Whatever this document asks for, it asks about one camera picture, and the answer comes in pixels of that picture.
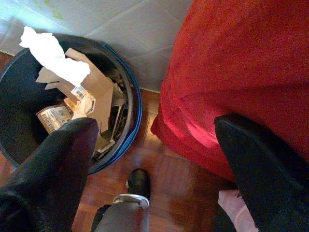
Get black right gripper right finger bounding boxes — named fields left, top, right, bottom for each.
left=214, top=114, right=309, bottom=232

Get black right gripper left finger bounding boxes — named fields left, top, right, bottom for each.
left=0, top=117, right=99, bottom=232

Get pink cartoon bear blanket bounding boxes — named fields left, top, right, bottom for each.
left=218, top=189, right=258, bottom=232

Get white tissue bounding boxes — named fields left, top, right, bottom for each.
left=19, top=26, right=91, bottom=87

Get printed paper packaging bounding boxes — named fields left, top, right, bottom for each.
left=36, top=87, right=96, bottom=133

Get black round trash bin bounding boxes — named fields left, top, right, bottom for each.
left=0, top=33, right=142, bottom=175

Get brown cardboard piece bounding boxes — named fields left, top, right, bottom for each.
left=35, top=47, right=114, bottom=133

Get thick red fabric cushion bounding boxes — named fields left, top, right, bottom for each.
left=151, top=0, right=309, bottom=182

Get grey quilted spare mattress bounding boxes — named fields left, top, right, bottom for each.
left=0, top=0, right=194, bottom=92

